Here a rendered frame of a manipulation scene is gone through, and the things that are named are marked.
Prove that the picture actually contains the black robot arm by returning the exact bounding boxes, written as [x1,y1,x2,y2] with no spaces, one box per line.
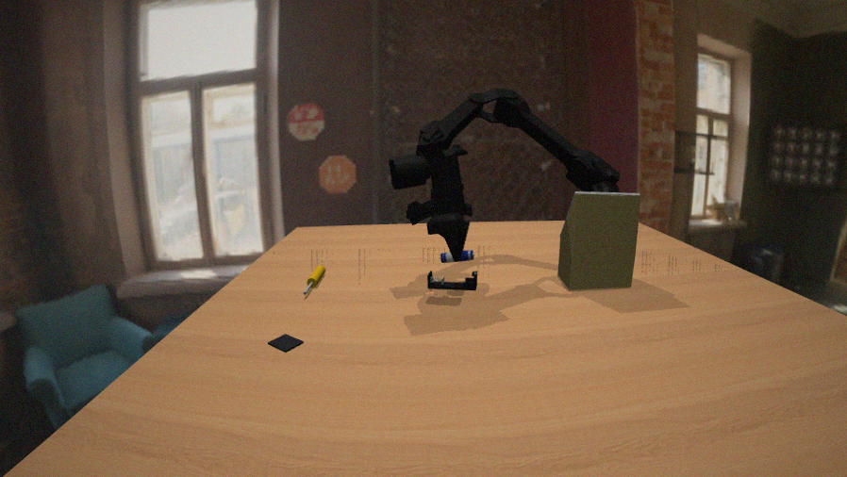
[389,89,620,225]

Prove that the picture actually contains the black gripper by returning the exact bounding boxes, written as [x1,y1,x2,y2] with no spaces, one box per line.
[427,179,473,262]

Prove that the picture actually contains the blue and white battery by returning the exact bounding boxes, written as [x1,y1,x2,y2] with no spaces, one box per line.
[440,250,474,263]

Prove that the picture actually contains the yellow screwdriver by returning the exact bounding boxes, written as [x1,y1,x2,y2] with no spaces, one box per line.
[303,266,326,295]

